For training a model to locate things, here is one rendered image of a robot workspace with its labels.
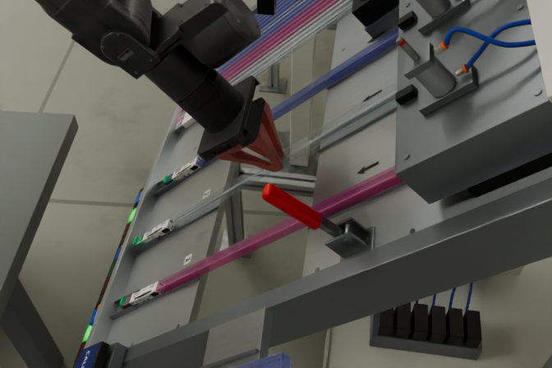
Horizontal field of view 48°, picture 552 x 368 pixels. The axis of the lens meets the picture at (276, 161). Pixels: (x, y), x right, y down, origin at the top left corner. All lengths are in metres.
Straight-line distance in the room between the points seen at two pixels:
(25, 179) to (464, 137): 0.96
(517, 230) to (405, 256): 0.09
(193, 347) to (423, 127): 0.36
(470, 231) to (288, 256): 1.34
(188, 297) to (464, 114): 0.42
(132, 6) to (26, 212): 0.67
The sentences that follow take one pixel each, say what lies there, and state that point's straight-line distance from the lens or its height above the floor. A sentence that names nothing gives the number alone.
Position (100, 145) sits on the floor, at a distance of 2.17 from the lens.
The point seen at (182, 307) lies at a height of 0.84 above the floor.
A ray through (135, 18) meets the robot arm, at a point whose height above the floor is 1.16.
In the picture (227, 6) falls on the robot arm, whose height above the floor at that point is 1.16.
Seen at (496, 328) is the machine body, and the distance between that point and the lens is 1.06.
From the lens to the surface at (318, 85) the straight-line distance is 0.80.
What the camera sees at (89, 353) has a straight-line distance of 0.82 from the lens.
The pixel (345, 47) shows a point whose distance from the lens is 0.85.
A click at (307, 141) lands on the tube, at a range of 0.73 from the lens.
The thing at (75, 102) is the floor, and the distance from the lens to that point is 2.35.
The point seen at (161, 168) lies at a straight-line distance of 1.06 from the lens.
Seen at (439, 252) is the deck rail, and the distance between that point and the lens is 0.52.
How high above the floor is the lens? 1.51
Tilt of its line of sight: 48 degrees down
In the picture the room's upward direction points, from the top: straight up
